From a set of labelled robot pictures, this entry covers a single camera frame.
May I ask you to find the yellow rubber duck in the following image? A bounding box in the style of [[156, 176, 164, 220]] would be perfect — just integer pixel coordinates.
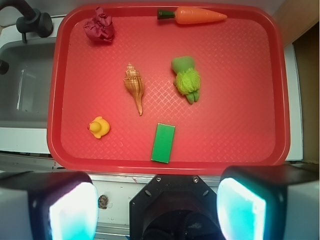
[[87, 116, 111, 139]]

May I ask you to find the green fuzzy plush toy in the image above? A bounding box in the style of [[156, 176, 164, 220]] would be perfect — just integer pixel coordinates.
[[171, 55, 201, 105]]

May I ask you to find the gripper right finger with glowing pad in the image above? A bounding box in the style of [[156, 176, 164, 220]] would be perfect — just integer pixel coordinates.
[[216, 164, 320, 240]]

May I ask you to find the crumpled red paper ball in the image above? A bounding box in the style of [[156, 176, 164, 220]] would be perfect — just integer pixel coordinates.
[[83, 7, 115, 43]]

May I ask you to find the black faucet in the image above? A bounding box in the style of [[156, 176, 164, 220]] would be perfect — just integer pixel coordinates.
[[0, 0, 54, 44]]

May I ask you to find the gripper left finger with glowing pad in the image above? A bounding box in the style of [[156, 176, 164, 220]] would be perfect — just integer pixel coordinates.
[[0, 171, 99, 240]]

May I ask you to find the grey sink basin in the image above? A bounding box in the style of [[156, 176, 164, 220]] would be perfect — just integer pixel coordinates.
[[0, 37, 56, 129]]

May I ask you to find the brown spiral seashell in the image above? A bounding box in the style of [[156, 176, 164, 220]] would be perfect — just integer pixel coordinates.
[[123, 62, 145, 116]]

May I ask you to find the orange toy carrot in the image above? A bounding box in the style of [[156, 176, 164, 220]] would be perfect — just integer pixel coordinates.
[[157, 6, 228, 25]]

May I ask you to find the small brown crumpled scrap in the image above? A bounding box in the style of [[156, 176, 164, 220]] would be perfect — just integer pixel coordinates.
[[98, 194, 109, 210]]

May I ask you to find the green rectangular block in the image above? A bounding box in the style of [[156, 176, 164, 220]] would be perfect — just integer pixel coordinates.
[[151, 123, 176, 164]]

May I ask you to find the red plastic tray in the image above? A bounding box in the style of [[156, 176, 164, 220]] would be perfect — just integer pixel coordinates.
[[47, 2, 290, 176]]

